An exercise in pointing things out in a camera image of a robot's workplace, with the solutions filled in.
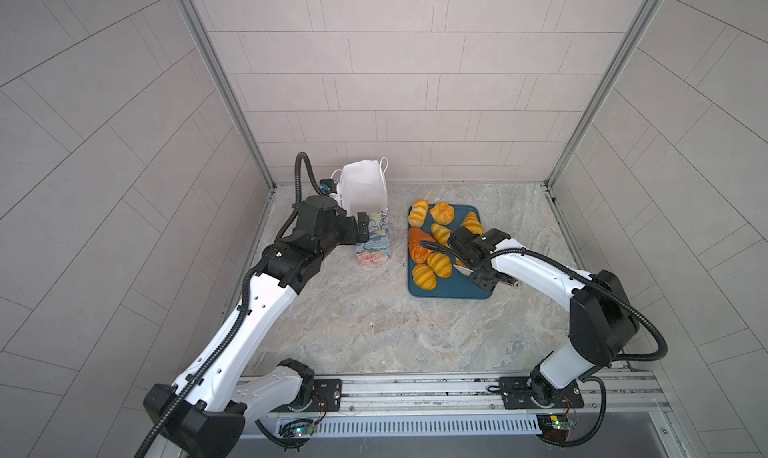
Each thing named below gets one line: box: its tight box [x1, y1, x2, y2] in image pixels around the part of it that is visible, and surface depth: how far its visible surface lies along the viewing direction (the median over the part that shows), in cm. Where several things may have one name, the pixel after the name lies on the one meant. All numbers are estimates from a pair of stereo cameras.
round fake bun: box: [430, 202, 455, 226], surface depth 104 cm
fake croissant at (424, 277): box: [412, 264, 437, 291], surface depth 89 cm
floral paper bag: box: [330, 157, 391, 266], surface depth 91 cm
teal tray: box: [407, 203, 493, 299], surface depth 93 cm
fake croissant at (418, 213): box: [408, 199, 429, 227], surface depth 105 cm
